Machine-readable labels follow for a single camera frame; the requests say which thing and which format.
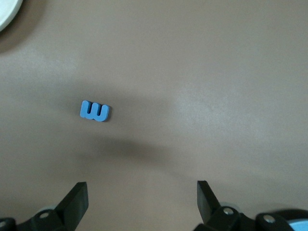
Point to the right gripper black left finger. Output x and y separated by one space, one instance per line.
72 207

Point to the blue foam lowercase m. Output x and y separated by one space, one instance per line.
96 118

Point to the cream round plate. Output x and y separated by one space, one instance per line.
7 12

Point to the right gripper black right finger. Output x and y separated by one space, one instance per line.
209 207

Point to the blue round plate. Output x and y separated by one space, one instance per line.
300 227

